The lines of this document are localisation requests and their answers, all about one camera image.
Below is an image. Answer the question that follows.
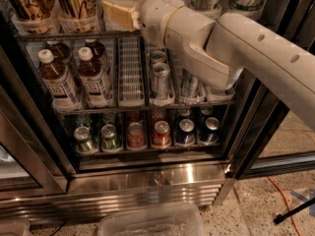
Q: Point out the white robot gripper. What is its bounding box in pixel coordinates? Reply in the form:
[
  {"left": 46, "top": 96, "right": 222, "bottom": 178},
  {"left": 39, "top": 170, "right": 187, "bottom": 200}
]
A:
[{"left": 102, "top": 0, "right": 184, "bottom": 48}]

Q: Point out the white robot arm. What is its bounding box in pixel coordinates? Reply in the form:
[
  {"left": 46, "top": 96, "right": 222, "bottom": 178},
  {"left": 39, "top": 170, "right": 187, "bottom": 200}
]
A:
[{"left": 102, "top": 0, "right": 315, "bottom": 130}]

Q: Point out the tea bottle back right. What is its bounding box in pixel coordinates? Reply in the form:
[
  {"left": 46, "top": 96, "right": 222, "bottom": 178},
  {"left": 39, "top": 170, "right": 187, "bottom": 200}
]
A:
[{"left": 85, "top": 39, "right": 110, "bottom": 71}]

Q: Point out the tea bottle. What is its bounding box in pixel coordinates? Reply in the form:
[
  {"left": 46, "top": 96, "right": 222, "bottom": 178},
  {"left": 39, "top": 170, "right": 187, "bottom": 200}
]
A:
[
  {"left": 78, "top": 47, "right": 112, "bottom": 108},
  {"left": 38, "top": 49, "right": 81, "bottom": 111},
  {"left": 85, "top": 39, "right": 110, "bottom": 71},
  {"left": 47, "top": 41, "right": 72, "bottom": 64}
]

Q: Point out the empty white shelf tray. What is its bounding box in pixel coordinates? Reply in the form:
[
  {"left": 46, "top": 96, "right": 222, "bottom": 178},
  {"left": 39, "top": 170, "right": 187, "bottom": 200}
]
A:
[{"left": 118, "top": 37, "right": 145, "bottom": 107}]

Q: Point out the tea bottle front right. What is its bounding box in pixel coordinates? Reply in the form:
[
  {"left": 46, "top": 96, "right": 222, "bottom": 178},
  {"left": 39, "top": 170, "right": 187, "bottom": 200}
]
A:
[{"left": 78, "top": 47, "right": 112, "bottom": 108}]

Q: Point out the tea bottle back left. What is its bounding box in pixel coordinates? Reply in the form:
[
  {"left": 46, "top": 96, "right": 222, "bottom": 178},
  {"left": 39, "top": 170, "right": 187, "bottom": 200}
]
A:
[{"left": 47, "top": 41, "right": 72, "bottom": 64}]

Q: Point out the tea bottle front left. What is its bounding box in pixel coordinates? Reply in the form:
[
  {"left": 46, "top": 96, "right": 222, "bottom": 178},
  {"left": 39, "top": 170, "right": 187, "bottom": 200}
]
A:
[{"left": 38, "top": 49, "right": 81, "bottom": 111}]

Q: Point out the stainless steel fridge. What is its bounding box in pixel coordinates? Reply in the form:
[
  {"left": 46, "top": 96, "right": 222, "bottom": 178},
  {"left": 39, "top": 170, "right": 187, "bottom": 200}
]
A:
[{"left": 0, "top": 0, "right": 315, "bottom": 223}]

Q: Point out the fridge glass door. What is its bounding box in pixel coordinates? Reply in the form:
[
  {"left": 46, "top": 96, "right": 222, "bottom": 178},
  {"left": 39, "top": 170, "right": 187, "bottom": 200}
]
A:
[{"left": 225, "top": 79, "right": 315, "bottom": 181}]

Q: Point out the silver tall can back left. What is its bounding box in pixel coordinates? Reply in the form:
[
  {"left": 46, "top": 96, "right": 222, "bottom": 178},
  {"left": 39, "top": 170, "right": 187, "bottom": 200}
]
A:
[{"left": 150, "top": 50, "right": 166, "bottom": 64}]

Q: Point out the silver tall can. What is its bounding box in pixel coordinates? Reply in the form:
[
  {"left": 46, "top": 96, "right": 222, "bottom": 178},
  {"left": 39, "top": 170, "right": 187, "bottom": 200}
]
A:
[
  {"left": 181, "top": 70, "right": 199, "bottom": 98},
  {"left": 151, "top": 63, "right": 170, "bottom": 100},
  {"left": 150, "top": 50, "right": 166, "bottom": 64}
]

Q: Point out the brown tea can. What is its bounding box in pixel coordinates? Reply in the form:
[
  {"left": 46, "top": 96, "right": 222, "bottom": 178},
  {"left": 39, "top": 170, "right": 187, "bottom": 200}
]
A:
[
  {"left": 53, "top": 0, "right": 98, "bottom": 20},
  {"left": 1, "top": 0, "right": 57, "bottom": 22}
]

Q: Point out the silver tall can front left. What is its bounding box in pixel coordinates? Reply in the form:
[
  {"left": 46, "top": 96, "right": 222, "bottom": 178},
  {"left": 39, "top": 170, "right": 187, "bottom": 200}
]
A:
[{"left": 151, "top": 63, "right": 170, "bottom": 100}]

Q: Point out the silver tall can front right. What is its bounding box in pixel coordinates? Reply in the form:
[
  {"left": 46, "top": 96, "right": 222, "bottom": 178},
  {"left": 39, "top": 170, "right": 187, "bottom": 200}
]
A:
[{"left": 181, "top": 70, "right": 199, "bottom": 98}]

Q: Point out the brown tea can far left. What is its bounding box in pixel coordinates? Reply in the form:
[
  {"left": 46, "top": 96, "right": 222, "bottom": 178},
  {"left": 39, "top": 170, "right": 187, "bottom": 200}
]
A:
[{"left": 1, "top": 0, "right": 57, "bottom": 22}]

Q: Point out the empty white tray right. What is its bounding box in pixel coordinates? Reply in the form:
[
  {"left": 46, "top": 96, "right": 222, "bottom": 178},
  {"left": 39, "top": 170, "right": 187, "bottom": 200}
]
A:
[{"left": 205, "top": 86, "right": 235, "bottom": 102}]

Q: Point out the red soda can front left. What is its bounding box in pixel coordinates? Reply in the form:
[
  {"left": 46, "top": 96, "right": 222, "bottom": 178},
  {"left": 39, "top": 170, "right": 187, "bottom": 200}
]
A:
[{"left": 127, "top": 122, "right": 146, "bottom": 148}]

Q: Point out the red soda can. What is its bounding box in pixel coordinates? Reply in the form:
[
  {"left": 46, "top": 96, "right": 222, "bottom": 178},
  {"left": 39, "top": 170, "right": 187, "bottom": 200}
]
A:
[
  {"left": 153, "top": 121, "right": 171, "bottom": 147},
  {"left": 127, "top": 122, "right": 146, "bottom": 148}
]

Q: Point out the red soda can front right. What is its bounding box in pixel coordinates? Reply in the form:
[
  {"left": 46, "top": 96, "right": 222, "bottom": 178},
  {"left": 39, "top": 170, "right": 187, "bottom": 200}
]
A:
[{"left": 153, "top": 121, "right": 171, "bottom": 147}]

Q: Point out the blue soda can front left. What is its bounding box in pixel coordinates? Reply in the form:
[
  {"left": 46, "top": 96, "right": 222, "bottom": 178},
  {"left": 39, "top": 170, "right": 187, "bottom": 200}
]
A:
[{"left": 176, "top": 119, "right": 195, "bottom": 146}]

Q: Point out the blue soda can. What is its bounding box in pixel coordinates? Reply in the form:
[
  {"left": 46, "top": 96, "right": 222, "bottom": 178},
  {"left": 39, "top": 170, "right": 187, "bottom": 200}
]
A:
[
  {"left": 200, "top": 117, "right": 220, "bottom": 144},
  {"left": 176, "top": 119, "right": 195, "bottom": 146}
]

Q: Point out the green soda can front right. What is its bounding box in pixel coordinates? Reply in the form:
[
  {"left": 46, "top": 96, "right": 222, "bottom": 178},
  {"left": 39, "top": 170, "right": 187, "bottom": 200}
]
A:
[{"left": 101, "top": 124, "right": 121, "bottom": 150}]

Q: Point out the green soda can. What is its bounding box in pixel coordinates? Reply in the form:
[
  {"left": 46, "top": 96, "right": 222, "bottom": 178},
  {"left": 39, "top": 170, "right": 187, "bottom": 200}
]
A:
[
  {"left": 101, "top": 124, "right": 121, "bottom": 150},
  {"left": 74, "top": 126, "right": 97, "bottom": 153}
]

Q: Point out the blue soda can front right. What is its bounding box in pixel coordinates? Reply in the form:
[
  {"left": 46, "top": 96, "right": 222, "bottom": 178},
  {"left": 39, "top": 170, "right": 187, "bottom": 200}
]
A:
[{"left": 200, "top": 117, "right": 220, "bottom": 144}]

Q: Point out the green soda can front left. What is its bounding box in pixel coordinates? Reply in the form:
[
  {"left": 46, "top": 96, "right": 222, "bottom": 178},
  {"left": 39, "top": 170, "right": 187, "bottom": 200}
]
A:
[{"left": 74, "top": 126, "right": 97, "bottom": 153}]

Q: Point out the clear plastic bin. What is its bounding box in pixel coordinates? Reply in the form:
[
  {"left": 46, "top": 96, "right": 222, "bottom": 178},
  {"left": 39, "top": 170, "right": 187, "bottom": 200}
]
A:
[{"left": 97, "top": 204, "right": 206, "bottom": 236}]

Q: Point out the black tripod leg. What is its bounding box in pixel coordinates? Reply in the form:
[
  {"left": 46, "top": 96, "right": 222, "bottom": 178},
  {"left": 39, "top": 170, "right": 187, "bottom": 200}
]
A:
[{"left": 274, "top": 198, "right": 315, "bottom": 224}]

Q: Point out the clear plastic bin corner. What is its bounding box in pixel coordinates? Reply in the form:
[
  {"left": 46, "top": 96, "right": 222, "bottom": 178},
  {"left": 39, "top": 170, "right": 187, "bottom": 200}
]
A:
[{"left": 0, "top": 220, "right": 32, "bottom": 236}]

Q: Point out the orange cable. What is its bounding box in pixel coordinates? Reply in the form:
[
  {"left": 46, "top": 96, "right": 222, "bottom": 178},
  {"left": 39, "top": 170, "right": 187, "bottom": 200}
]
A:
[{"left": 267, "top": 176, "right": 302, "bottom": 236}]

